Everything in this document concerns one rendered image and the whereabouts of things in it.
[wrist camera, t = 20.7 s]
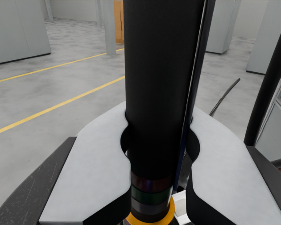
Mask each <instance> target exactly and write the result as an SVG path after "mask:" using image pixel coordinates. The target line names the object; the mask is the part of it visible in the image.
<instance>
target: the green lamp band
mask: <svg viewBox="0 0 281 225"><path fill-rule="evenodd" d="M173 181H174V180H173ZM173 183H174V182H172V184H171V185H170V186H169V187H168V188H167V189H166V190H164V191H162V192H158V193H147V192H143V191H140V190H138V189H137V188H135V187H134V186H133V185H132V196H133V197H134V198H135V199H137V200H138V201H140V202H142V203H145V204H157V203H160V202H162V201H164V200H166V199H167V198H168V197H169V196H170V194H171V192H172V188H173Z"/></svg>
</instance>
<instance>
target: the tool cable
mask: <svg viewBox="0 0 281 225"><path fill-rule="evenodd" d="M280 78H281V34H280V36H279V39H278V42H277V45H276V47H275V50H274V52H273V55H272V58H271V60H270V63H269V66H268V68H267V71H266V73H265V76H264V79H263V82H262V84H261V87H260V90H259V93H258V95H257V98H256V101H255V104H254V107H253V110H252V113H251V116H250V119H249V122H248V126H247V130H246V133H245V137H244V144H245V145H246V146H255V144H256V140H257V137H258V134H259V131H260V128H261V126H262V123H263V120H264V117H265V115H266V112H267V110H268V107H269V105H270V102H271V100H272V97H273V95H274V92H275V90H276V88H277V85H278V83H279V81H280ZM271 163H272V164H273V165H274V166H275V167H276V168H277V169H278V168H281V159H278V160H274V161H271Z"/></svg>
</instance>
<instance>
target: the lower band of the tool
mask: <svg viewBox="0 0 281 225"><path fill-rule="evenodd" d="M174 211H175V203H174V199H173V197H172V196H171V199H170V208H169V211H168V213H167V215H166V216H165V217H164V218H163V219H162V220H160V221H158V222H155V223H145V222H141V221H140V220H138V219H136V218H135V217H134V216H133V215H132V214H131V213H130V214H129V215H128V217H127V218H126V219H127V221H128V222H129V223H130V224H131V225H168V224H169V223H170V222H171V220H172V218H173V216H174Z"/></svg>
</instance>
